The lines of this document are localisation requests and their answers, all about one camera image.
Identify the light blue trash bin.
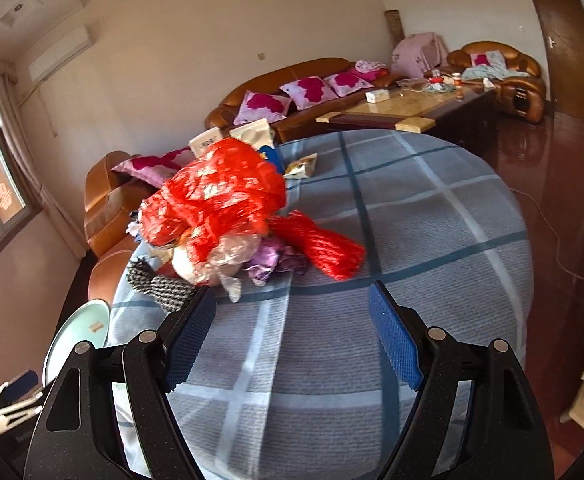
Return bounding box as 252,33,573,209
41,299,110,386

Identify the black white foam net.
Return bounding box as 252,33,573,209
127,258,197,313

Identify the red foam net sleeve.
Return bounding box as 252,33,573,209
268,210,365,281

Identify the clear plastic bag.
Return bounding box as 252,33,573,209
171,234,261,304

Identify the purple wrapper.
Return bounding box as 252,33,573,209
243,236,309,286

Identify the red plastic bag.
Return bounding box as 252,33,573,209
139,138,286,263

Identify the blue plaid tablecloth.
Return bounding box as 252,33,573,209
107,128,535,480

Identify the brown leather chaise sofa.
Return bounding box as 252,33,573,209
83,151,157,304

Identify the pink pillow on chaise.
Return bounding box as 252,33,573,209
112,148,195,188

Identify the wooden coffee table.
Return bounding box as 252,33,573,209
317,86,497,155

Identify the white grey carton box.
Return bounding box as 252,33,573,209
189,127,223,158

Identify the brown leather armchair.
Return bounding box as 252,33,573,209
446,41,546,124

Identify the white tissue box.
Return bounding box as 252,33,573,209
365,88,391,104

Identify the white blue milk carton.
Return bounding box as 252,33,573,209
229,118,284,174

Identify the pink floral pillow right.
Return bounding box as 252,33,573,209
323,70,372,98

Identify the pink floral pillow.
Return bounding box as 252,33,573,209
323,70,372,98
233,91,292,126
280,76,339,110

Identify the pink floral pillow middle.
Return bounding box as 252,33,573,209
280,76,339,110

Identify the pink cloth pile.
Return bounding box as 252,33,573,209
391,32,448,79

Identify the brown leather long sofa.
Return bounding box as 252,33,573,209
205,58,403,144

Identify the beige curtain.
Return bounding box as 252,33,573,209
0,60,88,259

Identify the pink floral pillow left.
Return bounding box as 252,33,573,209
233,91,292,126

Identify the brown wooden door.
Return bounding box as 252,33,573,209
532,0,584,122

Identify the white air conditioner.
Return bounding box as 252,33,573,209
29,25,93,84

